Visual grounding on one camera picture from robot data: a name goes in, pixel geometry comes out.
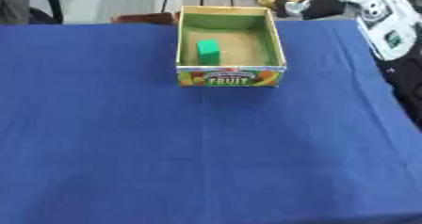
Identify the brown wooden stool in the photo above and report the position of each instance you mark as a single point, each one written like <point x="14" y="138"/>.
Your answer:
<point x="145" y="18"/>

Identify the cardboard box with green inside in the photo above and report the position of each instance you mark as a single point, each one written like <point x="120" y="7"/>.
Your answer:
<point x="231" y="76"/>

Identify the black chair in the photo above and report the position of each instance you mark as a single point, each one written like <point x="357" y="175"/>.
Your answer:
<point x="48" y="5"/>

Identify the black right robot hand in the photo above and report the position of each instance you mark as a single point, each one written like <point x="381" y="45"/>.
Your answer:
<point x="323" y="7"/>

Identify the green rectangular block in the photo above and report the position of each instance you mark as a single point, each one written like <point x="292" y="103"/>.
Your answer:
<point x="208" y="52"/>

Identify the silver and black right robot arm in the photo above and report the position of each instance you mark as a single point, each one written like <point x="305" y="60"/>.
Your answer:
<point x="387" y="24"/>

